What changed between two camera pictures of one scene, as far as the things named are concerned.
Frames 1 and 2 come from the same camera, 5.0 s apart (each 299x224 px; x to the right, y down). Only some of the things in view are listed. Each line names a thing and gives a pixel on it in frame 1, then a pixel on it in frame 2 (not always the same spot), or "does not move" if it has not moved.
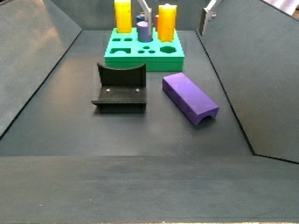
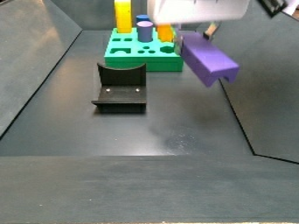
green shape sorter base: x=127 y=53 does not move
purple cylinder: x=143 y=36 does not move
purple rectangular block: x=188 y=98 to x=208 y=59
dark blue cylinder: x=139 y=18 does not move
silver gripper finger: x=204 y=12 to x=210 y=31
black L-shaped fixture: x=123 y=90 does not move
